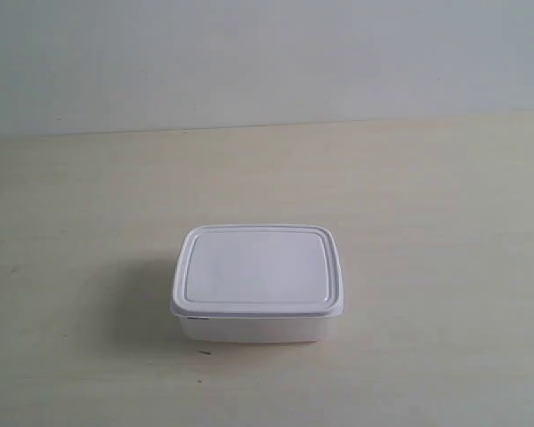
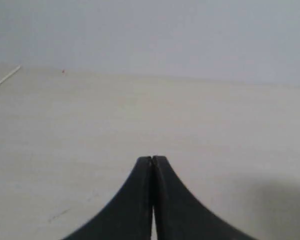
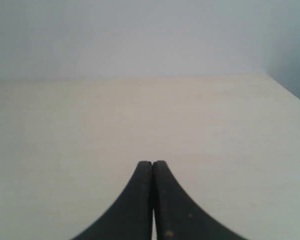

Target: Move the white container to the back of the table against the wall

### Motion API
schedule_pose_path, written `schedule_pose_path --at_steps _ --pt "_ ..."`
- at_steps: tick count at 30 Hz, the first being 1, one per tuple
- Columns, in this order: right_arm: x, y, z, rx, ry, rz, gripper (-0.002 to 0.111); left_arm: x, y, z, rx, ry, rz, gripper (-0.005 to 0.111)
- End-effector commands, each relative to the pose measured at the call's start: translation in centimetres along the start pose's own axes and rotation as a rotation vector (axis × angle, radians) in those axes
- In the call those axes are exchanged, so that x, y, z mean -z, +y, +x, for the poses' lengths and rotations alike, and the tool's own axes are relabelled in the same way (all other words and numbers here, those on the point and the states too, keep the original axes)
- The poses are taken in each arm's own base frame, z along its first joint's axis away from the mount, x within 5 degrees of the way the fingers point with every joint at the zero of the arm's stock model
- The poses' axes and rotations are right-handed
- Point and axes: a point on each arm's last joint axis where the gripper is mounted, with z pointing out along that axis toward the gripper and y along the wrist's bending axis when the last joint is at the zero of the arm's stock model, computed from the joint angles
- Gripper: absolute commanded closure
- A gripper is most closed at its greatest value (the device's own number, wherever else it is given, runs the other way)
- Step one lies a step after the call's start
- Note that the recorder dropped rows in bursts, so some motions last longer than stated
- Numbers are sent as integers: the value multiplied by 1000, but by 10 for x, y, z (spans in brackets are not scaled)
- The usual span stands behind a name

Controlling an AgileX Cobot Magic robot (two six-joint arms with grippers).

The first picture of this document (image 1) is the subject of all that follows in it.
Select white lidded plastic container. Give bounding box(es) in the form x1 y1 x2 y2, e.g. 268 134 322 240
170 224 344 344

